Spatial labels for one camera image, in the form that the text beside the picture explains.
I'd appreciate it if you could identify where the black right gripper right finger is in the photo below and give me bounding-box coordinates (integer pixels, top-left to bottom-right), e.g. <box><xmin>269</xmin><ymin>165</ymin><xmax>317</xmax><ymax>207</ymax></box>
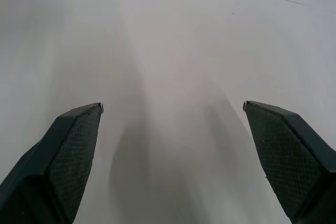
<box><xmin>242</xmin><ymin>100</ymin><xmax>336</xmax><ymax>224</ymax></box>

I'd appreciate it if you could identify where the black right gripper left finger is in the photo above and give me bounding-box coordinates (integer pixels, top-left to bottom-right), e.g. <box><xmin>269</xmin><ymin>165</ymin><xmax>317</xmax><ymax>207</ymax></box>
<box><xmin>0</xmin><ymin>102</ymin><xmax>105</xmax><ymax>224</ymax></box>

